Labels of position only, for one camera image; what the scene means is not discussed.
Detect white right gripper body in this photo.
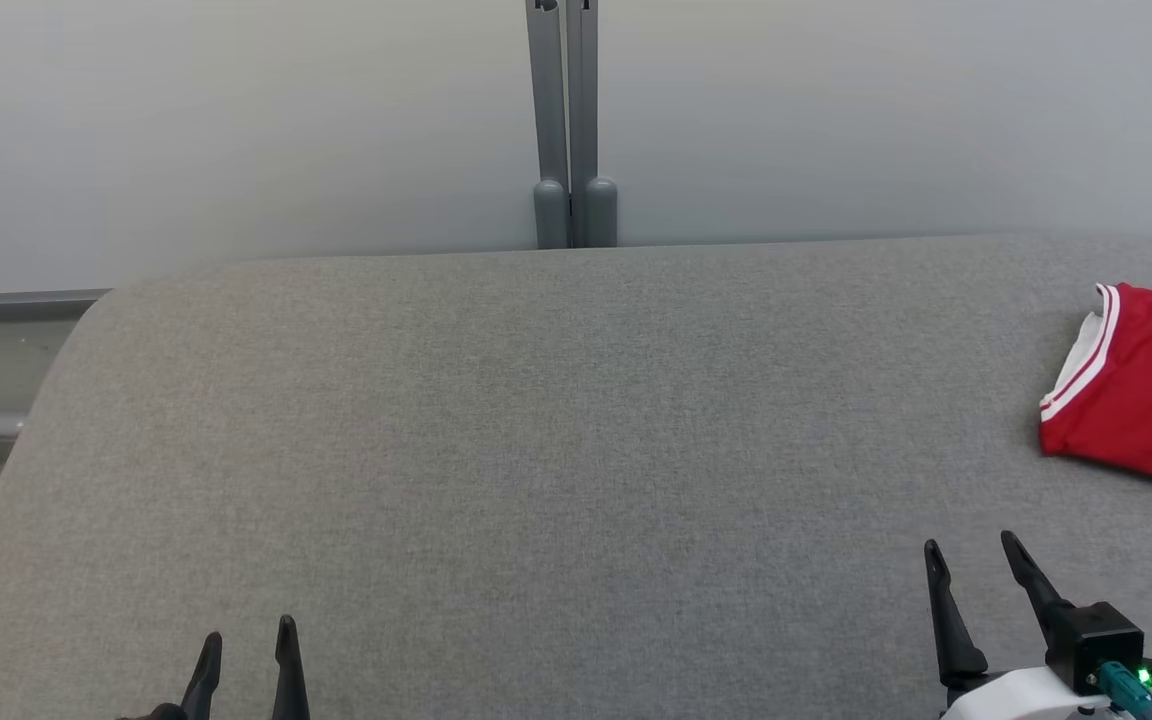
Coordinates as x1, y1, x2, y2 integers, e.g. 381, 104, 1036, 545
939, 657, 1152, 720

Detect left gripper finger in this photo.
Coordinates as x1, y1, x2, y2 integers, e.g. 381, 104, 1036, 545
176, 630, 224, 720
271, 614, 312, 720

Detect red basketball jersey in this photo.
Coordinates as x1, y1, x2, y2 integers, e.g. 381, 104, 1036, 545
1038, 282, 1152, 489

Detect grey horizontal frame rail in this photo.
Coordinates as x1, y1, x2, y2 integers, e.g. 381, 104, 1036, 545
0, 289, 114, 324

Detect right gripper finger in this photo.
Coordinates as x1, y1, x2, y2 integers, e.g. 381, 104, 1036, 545
1000, 530, 1077, 661
923, 539, 990, 691

